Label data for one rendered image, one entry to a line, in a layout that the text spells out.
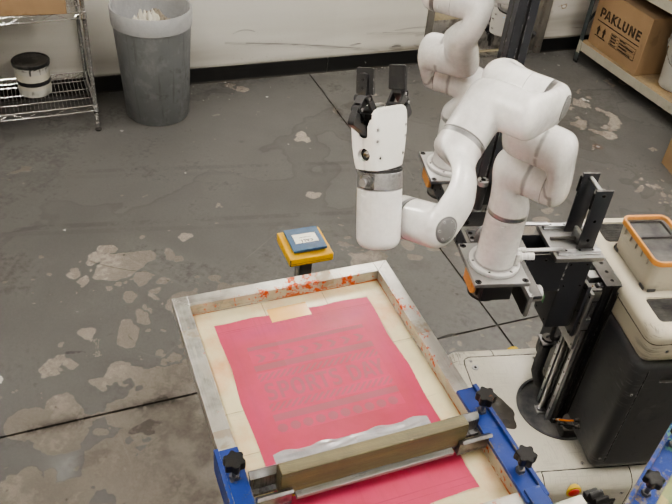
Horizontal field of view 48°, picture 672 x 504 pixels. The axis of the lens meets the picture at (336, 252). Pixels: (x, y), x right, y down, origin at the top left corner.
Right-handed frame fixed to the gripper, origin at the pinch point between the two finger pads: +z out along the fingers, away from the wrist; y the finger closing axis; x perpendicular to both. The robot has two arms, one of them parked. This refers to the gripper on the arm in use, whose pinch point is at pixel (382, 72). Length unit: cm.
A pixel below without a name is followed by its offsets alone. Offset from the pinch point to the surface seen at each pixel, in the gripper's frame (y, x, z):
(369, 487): 8, -6, -83
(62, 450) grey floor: 28, -148, -139
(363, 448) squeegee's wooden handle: 6, -6, -73
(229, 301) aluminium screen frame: 25, -60, -61
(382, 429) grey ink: 21, -11, -78
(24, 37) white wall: 155, -346, -6
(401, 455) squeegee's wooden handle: 13, -2, -77
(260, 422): 5, -33, -76
